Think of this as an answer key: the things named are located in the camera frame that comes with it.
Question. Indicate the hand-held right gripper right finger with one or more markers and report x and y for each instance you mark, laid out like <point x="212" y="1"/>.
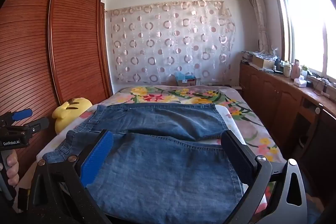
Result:
<point x="237" y="155"/>

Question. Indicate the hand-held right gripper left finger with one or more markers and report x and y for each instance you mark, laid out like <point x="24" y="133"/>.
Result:
<point x="97" y="158"/>

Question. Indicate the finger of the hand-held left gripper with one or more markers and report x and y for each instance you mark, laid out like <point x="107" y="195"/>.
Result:
<point x="36" y="124"/>
<point x="22" y="114"/>

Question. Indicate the blue denim pants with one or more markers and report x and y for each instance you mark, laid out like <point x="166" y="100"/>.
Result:
<point x="157" y="166"/>

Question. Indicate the person's left hand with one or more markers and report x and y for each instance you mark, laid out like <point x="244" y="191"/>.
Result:
<point x="12" y="167"/>

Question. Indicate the yellow plush toy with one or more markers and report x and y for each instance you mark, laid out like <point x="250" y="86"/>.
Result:
<point x="68" y="111"/>

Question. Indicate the white strawberry print sheet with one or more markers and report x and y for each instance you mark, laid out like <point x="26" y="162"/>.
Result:
<point x="225" y="115"/>

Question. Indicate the wooden cabinet row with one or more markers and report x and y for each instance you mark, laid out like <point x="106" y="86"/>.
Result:
<point x="267" y="98"/>

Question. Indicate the wooden slatted wardrobe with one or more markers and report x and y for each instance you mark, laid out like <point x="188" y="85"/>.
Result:
<point x="73" y="43"/>

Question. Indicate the cardboard box with red print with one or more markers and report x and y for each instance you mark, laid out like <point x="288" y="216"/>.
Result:
<point x="187" y="81"/>

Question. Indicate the white tissue box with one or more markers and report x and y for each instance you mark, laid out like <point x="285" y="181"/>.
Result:
<point x="300" y="82"/>

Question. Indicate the white jar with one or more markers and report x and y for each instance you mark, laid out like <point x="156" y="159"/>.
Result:
<point x="287" y="70"/>

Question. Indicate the sheer circle pattern curtain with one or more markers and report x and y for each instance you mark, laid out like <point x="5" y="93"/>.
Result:
<point x="168" y="43"/>

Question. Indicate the patterned window curtain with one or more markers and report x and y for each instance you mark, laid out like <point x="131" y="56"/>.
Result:
<point x="258" y="16"/>

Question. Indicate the wooden framed window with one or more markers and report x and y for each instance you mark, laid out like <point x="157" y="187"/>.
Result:
<point x="304" y="24"/>

